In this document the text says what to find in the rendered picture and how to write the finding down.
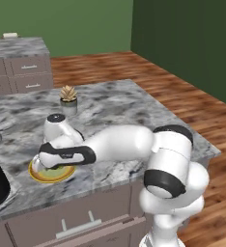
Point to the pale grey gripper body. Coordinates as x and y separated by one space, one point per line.
36 164

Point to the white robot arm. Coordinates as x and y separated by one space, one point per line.
169 154

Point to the yellow and green plate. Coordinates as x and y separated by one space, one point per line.
55 173

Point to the taupe drawer front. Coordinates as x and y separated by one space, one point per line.
50 222

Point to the potted succulent in grey pot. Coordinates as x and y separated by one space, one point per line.
68 102

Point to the taupe cupboard run, marble top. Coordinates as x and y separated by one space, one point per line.
24 69

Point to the marble top kitchen island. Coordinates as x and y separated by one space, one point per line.
118 103

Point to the small white box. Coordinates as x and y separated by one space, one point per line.
10 34

